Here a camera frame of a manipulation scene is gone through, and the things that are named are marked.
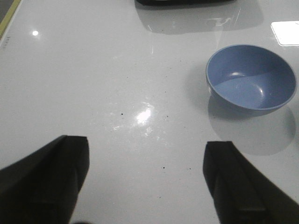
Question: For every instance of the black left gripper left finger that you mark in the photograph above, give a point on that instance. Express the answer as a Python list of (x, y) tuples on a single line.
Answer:
[(43, 187)]

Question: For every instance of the black and chrome toaster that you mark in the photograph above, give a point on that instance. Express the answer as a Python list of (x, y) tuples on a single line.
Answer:
[(176, 2)]

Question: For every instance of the blue plastic bowl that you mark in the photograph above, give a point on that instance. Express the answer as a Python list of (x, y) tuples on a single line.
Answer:
[(250, 80)]

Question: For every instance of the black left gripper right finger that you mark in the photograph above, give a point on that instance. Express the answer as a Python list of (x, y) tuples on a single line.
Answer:
[(241, 193)]

